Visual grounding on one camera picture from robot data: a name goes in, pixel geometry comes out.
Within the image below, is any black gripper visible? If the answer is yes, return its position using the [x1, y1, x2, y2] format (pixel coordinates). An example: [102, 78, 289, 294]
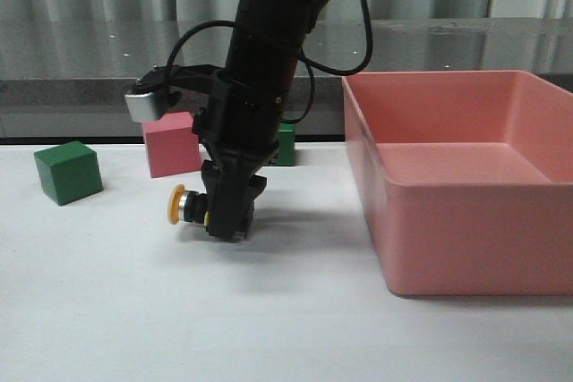
[191, 66, 287, 241]

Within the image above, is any yellow push button switch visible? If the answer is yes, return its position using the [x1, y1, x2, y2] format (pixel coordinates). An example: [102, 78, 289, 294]
[167, 184, 210, 226]

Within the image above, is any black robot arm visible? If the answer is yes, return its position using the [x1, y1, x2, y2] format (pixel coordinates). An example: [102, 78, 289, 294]
[192, 0, 329, 242]

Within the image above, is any green cube near bin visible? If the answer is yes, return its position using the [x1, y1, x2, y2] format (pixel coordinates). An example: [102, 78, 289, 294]
[269, 123, 295, 166]

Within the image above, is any pink wooden cube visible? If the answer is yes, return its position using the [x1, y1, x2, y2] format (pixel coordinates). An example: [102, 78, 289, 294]
[142, 112, 201, 178]

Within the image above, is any green cube far left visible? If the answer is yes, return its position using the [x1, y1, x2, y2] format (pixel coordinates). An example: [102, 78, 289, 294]
[34, 140, 104, 206]

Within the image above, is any pink plastic bin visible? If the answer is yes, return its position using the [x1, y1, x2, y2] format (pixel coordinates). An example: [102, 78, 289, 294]
[342, 71, 572, 295]

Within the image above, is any grey stone counter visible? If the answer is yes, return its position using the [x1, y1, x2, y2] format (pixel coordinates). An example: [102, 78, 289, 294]
[0, 17, 573, 115]

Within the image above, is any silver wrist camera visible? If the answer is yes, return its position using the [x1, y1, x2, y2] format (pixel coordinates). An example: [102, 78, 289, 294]
[124, 82, 180, 123]

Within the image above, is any black camera cable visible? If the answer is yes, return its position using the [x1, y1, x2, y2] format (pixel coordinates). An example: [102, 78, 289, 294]
[165, 0, 375, 124]

